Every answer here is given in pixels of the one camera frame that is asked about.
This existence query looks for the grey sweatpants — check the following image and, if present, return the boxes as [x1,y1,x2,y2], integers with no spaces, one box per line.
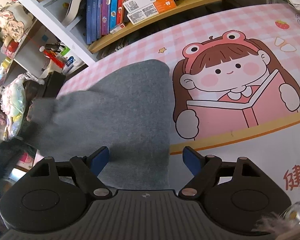
[23,60,173,190]

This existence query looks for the pink checkered table mat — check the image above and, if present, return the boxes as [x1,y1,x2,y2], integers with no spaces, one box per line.
[57,4,300,202]

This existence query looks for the wooden white bookshelf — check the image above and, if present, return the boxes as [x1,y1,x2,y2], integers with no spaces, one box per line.
[0,0,273,67]

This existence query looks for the orange white box lower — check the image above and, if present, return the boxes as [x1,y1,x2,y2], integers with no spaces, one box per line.
[127,0,176,25]

